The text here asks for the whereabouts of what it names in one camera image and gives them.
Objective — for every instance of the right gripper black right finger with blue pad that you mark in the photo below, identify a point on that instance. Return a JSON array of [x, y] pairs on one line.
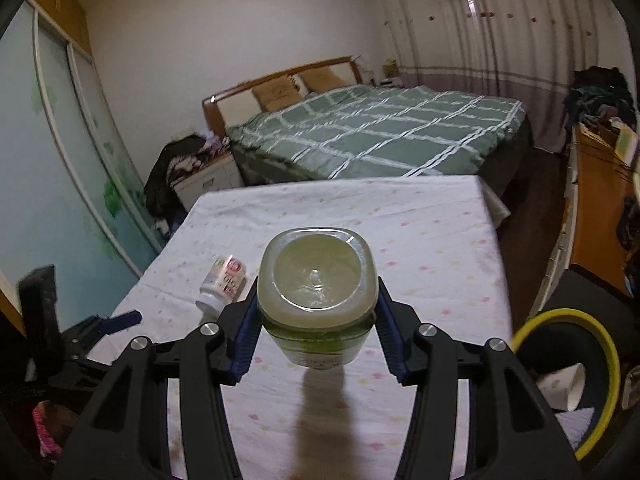
[[513, 433]]

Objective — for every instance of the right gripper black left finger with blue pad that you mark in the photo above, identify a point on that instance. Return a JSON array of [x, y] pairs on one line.
[[123, 431]]

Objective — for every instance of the white paper cup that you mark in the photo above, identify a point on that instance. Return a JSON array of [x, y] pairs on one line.
[[564, 388]]

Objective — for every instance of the small white red label bottle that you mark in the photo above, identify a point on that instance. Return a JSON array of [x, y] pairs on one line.
[[221, 285]]

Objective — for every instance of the green tea bottle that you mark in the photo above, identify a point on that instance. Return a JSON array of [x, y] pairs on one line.
[[316, 290]]

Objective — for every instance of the white foam fruit net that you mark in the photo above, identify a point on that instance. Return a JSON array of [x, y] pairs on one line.
[[576, 425]]

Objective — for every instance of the yellow rimmed dark trash bin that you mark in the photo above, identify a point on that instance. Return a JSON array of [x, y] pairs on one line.
[[562, 337]]

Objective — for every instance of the white floral table cloth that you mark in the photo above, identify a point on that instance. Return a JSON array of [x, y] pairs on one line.
[[318, 401]]

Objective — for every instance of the sliding wardrobe glass door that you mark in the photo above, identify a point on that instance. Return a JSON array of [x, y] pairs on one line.
[[70, 196]]

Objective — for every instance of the orange wooden desk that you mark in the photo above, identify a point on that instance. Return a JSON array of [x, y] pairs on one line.
[[597, 184]]

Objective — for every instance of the white nightstand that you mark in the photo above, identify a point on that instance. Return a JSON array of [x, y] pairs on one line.
[[218, 175]]

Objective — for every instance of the dark clothes pile on nightstand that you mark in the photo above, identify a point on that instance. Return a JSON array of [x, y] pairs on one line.
[[178, 160]]

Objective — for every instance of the green checked duvet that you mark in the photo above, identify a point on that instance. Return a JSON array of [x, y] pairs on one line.
[[361, 131]]

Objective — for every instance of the clothes pile on desk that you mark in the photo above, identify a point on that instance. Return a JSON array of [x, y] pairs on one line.
[[598, 92]]

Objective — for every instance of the brown pillow left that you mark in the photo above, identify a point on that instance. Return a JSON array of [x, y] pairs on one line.
[[277, 94]]

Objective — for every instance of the brown pillow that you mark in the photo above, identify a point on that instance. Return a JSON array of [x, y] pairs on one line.
[[277, 94], [321, 79]]

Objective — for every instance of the yellow box far nightstand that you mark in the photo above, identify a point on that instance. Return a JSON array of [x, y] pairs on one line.
[[390, 68]]

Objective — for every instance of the brown pillow right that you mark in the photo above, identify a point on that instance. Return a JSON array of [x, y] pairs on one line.
[[321, 79]]

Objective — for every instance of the striped pink white curtain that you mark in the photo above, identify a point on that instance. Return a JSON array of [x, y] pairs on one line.
[[527, 50]]

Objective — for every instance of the wooden bed frame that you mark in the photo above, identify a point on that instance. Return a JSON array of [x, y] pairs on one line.
[[237, 105]]

